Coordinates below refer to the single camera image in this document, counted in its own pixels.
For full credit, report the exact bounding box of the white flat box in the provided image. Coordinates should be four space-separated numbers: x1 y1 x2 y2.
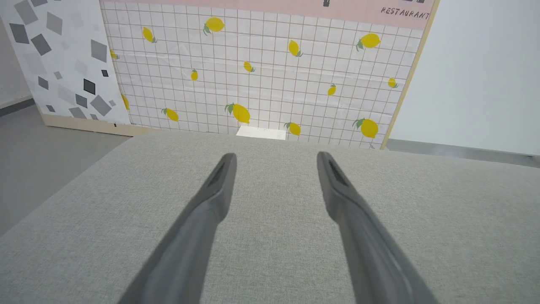
235 125 287 141

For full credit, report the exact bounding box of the lemon print grid panel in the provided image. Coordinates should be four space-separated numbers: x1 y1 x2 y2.
100 0 440 150

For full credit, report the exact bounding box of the grey terrazzo pattern panel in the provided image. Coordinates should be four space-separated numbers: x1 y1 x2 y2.
0 0 131 126

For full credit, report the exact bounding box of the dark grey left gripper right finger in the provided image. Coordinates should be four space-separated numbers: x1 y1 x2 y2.
317 152 439 304

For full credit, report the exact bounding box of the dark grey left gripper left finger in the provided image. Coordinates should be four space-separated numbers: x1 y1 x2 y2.
118 153 238 304

